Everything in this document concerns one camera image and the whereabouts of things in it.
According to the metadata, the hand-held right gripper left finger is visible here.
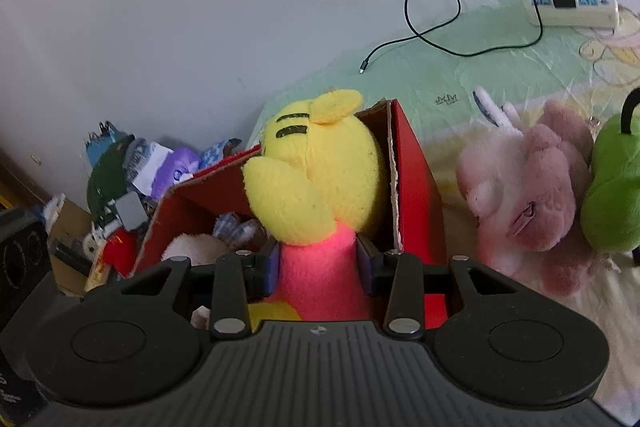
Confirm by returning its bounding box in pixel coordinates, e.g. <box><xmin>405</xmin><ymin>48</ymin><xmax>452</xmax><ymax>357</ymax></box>
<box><xmin>121</xmin><ymin>241</ymin><xmax>281</xmax><ymax>341</ymax></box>

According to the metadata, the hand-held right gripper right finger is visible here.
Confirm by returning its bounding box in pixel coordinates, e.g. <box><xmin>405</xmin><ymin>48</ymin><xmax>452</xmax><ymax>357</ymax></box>
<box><xmin>357</xmin><ymin>238</ymin><xmax>521</xmax><ymax>341</ymax></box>

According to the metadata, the red cardboard box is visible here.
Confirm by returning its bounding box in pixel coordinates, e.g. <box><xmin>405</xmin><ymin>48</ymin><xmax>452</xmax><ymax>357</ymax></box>
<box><xmin>127</xmin><ymin>98</ymin><xmax>448</xmax><ymax>328</ymax></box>

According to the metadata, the yellow plush toy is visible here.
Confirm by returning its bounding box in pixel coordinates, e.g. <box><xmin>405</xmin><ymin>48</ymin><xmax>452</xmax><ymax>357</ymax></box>
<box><xmin>242</xmin><ymin>89</ymin><xmax>388</xmax><ymax>323</ymax></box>

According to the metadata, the pink plush toy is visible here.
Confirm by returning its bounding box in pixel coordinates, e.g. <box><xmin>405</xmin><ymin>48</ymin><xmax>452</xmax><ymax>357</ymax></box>
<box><xmin>456</xmin><ymin>99</ymin><xmax>601</xmax><ymax>298</ymax></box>

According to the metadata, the blue checkered cloth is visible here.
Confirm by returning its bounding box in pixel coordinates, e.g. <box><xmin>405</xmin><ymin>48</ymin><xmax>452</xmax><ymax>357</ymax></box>
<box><xmin>212</xmin><ymin>213</ymin><xmax>266</xmax><ymax>249</ymax></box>

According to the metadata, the cream plush toy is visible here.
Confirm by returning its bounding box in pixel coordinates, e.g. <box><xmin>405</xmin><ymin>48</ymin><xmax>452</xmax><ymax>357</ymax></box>
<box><xmin>162</xmin><ymin>232</ymin><xmax>231</xmax><ymax>267</ymax></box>

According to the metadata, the blue white patterned bag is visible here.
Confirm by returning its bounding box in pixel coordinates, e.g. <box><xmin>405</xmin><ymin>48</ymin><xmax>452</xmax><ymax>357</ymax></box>
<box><xmin>199</xmin><ymin>138</ymin><xmax>244</xmax><ymax>171</ymax></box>

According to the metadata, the purple bag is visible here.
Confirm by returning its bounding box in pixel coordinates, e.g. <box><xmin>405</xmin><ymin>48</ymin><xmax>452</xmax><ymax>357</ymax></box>
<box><xmin>150</xmin><ymin>147</ymin><xmax>201</xmax><ymax>200</ymax></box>

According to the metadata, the red soft item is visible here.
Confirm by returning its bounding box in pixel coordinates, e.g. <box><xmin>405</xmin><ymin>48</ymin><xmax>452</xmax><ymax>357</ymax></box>
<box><xmin>101</xmin><ymin>229</ymin><xmax>139</xmax><ymax>279</ymax></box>

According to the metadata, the grey square item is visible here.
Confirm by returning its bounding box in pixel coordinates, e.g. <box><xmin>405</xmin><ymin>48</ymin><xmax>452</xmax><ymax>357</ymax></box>
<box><xmin>116</xmin><ymin>192</ymin><xmax>149</xmax><ymax>230</ymax></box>

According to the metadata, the dark green round item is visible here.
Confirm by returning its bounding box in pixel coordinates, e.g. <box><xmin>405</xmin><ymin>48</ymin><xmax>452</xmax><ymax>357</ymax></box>
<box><xmin>86</xmin><ymin>134</ymin><xmax>137</xmax><ymax>228</ymax></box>

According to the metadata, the printed pastel bed sheet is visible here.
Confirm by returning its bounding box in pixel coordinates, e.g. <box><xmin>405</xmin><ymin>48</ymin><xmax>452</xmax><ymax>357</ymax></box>
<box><xmin>245</xmin><ymin>0</ymin><xmax>640</xmax><ymax>408</ymax></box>

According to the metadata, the brown cardboard box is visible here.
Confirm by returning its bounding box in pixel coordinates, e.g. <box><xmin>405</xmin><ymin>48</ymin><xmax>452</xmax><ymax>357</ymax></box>
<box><xmin>46</xmin><ymin>199</ymin><xmax>95</xmax><ymax>297</ymax></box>

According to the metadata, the black speaker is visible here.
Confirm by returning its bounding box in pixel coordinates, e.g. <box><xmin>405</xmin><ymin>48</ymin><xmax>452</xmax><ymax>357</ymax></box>
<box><xmin>0</xmin><ymin>206</ymin><xmax>55</xmax><ymax>333</ymax></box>

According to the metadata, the green plush toy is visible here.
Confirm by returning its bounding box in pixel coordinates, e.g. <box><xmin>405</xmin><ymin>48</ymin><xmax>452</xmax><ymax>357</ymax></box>
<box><xmin>580</xmin><ymin>87</ymin><xmax>640</xmax><ymax>265</ymax></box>

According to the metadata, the white power strip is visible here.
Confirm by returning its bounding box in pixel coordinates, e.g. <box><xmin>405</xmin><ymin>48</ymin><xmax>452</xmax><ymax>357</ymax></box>
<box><xmin>522</xmin><ymin>0</ymin><xmax>621</xmax><ymax>28</ymax></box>

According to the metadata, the black cable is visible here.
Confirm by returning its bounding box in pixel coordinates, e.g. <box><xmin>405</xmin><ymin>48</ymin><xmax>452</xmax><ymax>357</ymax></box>
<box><xmin>359</xmin><ymin>0</ymin><xmax>563</xmax><ymax>75</ymax></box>

